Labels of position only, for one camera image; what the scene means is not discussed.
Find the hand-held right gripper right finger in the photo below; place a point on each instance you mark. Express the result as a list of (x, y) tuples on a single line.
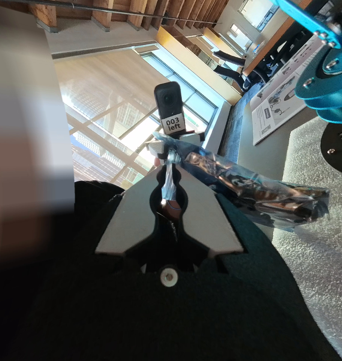
[(213, 222)]

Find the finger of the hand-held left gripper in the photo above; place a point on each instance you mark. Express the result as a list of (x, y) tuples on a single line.
[(156, 148), (190, 138)]

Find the white foam sheet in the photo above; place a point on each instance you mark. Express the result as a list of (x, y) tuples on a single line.
[(314, 253)]

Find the brown wooden table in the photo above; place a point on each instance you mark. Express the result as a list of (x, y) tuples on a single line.
[(262, 53)]

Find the silver foil bag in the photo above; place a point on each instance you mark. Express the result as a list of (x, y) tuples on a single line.
[(244, 191)]

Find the printed instruction manual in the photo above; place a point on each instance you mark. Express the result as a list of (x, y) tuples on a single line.
[(272, 112)]

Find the person's black clothing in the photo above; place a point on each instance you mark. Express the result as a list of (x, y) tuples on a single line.
[(94, 203)]

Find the large glass window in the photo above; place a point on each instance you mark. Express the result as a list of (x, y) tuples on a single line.
[(103, 112)]

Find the person's left forearm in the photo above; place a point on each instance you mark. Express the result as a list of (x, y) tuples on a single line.
[(171, 210)]

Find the person's left hand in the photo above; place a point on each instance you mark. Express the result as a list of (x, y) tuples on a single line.
[(157, 163)]

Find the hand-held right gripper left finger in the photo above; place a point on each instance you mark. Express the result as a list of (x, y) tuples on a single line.
[(125, 222)]

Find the black conference chair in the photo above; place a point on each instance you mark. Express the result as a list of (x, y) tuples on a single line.
[(230, 56), (227, 72)]

